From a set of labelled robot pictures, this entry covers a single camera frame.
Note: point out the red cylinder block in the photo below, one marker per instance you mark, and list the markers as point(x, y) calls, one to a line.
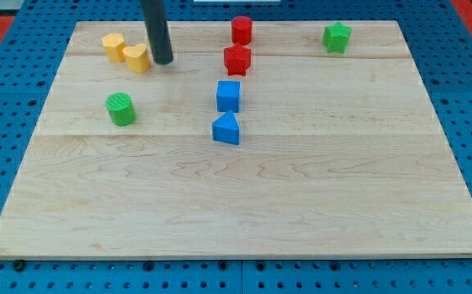
point(241, 30)

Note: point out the yellow heart block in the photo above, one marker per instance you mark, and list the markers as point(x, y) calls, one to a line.
point(137, 58)

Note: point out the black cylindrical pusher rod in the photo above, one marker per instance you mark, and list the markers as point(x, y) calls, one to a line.
point(157, 30)

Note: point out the blue cube block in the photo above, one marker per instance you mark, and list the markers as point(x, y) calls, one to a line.
point(228, 96)

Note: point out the blue triangle block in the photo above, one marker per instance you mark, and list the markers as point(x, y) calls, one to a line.
point(226, 129)

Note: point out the red star block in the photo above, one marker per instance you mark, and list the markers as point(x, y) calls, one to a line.
point(237, 59)

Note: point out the green star block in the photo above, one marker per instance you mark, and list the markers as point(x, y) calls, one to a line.
point(336, 37)

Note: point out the light wooden board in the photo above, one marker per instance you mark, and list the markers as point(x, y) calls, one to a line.
point(341, 156)

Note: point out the green cylinder block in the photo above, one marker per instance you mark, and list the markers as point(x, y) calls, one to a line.
point(120, 108)

